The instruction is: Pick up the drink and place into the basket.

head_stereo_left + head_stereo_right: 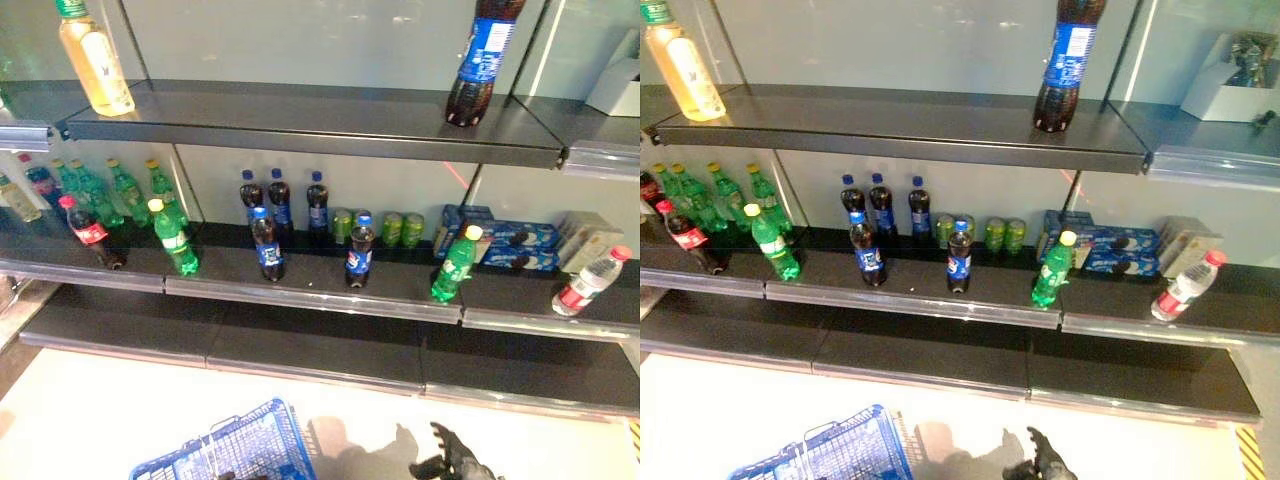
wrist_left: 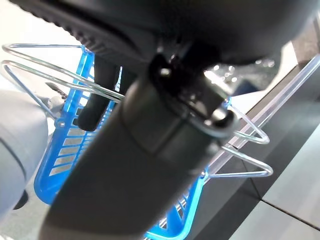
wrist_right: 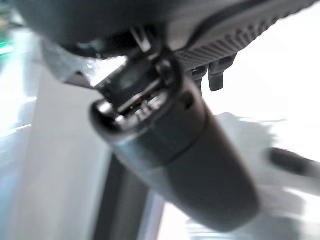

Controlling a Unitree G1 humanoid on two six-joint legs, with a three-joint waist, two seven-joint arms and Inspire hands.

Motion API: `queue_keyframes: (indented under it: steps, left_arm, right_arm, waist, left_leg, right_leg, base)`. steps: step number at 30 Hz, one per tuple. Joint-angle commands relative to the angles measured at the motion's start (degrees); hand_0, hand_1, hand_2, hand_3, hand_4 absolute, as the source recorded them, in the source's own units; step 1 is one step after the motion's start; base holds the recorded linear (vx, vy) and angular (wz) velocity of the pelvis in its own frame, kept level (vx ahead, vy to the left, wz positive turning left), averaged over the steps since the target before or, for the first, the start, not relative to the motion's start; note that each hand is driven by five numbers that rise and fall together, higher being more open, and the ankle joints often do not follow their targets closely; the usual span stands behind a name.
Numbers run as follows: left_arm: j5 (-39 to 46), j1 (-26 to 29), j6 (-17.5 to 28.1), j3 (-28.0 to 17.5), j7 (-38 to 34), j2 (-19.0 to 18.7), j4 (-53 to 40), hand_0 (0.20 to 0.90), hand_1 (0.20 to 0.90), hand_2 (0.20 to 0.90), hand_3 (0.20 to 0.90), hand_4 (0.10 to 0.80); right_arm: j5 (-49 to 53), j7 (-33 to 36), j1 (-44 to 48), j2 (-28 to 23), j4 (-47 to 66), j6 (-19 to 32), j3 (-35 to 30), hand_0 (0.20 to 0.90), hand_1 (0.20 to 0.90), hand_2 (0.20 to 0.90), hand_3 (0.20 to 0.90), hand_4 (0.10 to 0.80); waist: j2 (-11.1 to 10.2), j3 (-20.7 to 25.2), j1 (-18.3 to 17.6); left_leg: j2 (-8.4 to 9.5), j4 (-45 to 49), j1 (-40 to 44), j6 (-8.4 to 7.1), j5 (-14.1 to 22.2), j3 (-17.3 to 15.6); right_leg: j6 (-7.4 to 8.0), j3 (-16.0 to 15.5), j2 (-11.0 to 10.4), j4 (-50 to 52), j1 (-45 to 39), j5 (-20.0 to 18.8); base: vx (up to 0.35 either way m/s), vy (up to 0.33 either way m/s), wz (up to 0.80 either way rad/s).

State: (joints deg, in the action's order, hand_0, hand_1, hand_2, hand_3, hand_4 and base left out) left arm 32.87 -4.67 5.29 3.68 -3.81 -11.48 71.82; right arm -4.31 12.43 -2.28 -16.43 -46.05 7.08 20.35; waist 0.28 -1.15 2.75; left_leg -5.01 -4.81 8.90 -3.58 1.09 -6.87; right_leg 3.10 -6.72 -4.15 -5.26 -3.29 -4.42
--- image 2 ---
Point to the dark robot left hand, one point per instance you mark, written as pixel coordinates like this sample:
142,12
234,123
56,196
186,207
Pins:
155,155

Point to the blue plastic basket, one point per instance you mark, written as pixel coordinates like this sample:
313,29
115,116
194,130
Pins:
68,140

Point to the dark grey cabinet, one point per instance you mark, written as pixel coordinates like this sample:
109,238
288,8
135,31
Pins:
287,150

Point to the clear acrylic rail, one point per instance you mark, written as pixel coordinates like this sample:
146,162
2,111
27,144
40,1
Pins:
282,92

